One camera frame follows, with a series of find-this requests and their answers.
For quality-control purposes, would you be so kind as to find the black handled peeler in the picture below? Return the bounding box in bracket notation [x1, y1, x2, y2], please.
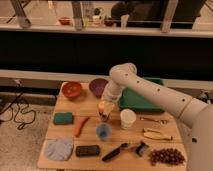
[102, 143, 129, 162]

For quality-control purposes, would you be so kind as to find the green plastic tray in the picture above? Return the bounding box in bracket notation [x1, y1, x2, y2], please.
[118, 77, 167, 113]

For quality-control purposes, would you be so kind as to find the red bowl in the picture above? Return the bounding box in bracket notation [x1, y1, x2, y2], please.
[62, 81, 82, 99]

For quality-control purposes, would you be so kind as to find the purple bowl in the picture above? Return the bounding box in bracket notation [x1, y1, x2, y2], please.
[89, 78, 108, 98]

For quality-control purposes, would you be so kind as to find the teal sponge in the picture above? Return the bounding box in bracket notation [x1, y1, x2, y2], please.
[53, 112, 73, 125]

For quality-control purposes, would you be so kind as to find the blue grey cloth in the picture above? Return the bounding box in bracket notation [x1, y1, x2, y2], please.
[44, 139, 74, 161]

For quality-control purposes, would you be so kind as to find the blue plastic cup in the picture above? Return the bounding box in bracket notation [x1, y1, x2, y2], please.
[96, 123, 111, 141]

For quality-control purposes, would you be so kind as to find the white cup on shelf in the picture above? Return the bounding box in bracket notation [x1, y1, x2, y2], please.
[92, 15, 101, 26]

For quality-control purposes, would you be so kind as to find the yellow orange apple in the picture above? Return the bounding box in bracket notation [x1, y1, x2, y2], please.
[98, 101, 104, 114]

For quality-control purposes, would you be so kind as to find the orange carrot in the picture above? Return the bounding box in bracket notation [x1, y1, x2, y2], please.
[73, 116, 89, 137]

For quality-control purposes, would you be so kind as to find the black cable on floor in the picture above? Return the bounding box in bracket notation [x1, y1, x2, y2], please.
[0, 79, 37, 131]

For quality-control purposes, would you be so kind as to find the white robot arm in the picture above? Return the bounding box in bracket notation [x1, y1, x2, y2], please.
[102, 63, 213, 171]

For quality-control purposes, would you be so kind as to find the dark green sponge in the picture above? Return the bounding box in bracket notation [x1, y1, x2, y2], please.
[76, 145, 100, 157]

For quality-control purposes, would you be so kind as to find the white paper cup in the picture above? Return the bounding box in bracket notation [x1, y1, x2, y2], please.
[120, 109, 136, 129]

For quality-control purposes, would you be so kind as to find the bunch of dark grapes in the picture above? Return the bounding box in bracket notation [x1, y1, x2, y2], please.
[149, 148, 185, 165]

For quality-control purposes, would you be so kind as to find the yellow banana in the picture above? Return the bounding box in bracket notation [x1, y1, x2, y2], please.
[142, 129, 173, 141]

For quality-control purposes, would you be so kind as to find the thin metal utensil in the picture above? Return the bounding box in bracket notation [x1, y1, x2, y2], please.
[140, 117, 168, 124]

